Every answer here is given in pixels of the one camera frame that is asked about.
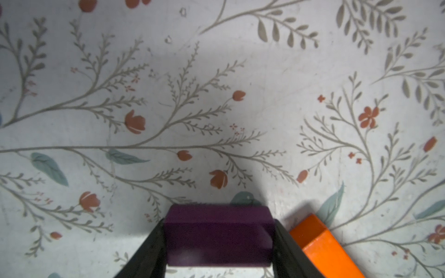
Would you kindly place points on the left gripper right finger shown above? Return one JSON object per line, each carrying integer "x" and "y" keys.
{"x": 288, "y": 259}

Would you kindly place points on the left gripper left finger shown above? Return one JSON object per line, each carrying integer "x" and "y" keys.
{"x": 150, "y": 260}

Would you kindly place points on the purple block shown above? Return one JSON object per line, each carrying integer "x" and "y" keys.
{"x": 220, "y": 236}

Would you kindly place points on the orange block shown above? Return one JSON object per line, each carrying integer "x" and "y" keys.
{"x": 323, "y": 250}

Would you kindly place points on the floral table mat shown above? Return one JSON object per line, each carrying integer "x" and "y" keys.
{"x": 113, "y": 111}

